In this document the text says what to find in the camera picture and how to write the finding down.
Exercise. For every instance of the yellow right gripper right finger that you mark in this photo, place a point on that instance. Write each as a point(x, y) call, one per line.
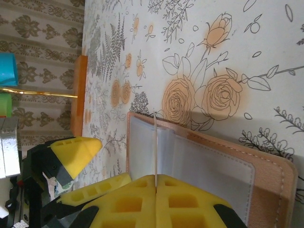
point(190, 213)

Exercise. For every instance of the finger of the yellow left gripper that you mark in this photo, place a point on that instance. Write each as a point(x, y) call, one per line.
point(95, 192)
point(76, 152)

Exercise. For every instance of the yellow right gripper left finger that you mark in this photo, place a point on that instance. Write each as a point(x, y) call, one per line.
point(133, 213)

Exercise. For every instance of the orange wooden rack base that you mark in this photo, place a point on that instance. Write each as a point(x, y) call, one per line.
point(79, 95)

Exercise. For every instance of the green plastic wine glass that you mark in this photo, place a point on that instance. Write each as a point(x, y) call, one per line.
point(5, 105)

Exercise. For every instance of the blue plastic wine glass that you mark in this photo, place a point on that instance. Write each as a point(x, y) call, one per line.
point(8, 69)

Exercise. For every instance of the floral tablecloth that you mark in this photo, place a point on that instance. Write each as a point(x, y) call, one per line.
point(213, 71)

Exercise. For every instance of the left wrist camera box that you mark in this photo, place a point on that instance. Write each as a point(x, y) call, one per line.
point(9, 154)

